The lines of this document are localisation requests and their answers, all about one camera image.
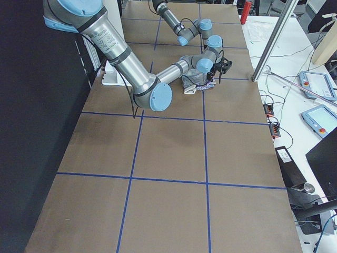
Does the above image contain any red cylinder bottle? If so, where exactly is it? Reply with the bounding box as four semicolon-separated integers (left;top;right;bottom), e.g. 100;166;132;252
240;0;252;25

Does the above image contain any blue white striped polo shirt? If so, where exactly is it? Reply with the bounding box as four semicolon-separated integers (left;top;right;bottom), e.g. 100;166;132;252
181;73;216;94

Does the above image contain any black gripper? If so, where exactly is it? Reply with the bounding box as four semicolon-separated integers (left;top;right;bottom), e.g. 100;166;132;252
206;63;220;82

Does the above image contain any wooden board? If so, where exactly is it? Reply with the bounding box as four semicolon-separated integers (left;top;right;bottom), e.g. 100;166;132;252
312;13;336;65

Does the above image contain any aluminium frame post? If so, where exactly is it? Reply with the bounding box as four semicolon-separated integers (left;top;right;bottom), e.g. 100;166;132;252
252;0;299;82

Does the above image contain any teach pendant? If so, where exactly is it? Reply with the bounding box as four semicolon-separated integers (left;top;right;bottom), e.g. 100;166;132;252
299;71;336;102
301;105;336;139

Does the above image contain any far teach pendant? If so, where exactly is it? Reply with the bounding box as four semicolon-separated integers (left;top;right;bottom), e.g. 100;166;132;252
299;71;336;102

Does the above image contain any clear plastic bag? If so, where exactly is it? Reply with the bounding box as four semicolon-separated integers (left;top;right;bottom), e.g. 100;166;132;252
247;21;274;42

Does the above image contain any right black braided cable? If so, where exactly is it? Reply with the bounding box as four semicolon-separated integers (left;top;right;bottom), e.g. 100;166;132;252
115;56;227;119

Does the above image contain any near teach pendant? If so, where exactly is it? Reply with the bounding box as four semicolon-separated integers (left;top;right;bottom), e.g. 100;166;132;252
301;105;336;139

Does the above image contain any black monitor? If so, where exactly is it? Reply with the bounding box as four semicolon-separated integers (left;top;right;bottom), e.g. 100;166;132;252
306;129;337;200

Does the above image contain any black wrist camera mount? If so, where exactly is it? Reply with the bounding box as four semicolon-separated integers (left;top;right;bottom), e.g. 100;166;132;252
219;57;233;75

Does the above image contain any black camera stand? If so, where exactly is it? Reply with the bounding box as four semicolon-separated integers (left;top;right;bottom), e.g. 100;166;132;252
287;188;336;235

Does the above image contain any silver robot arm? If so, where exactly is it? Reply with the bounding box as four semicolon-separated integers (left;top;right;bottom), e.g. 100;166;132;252
43;1;223;111
152;1;213;48

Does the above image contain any black rectangular box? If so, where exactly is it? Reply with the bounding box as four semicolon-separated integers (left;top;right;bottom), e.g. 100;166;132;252
275;146;306;188

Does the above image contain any orange black connector strip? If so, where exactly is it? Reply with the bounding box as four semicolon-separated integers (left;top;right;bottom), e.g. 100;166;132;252
263;103;281;140

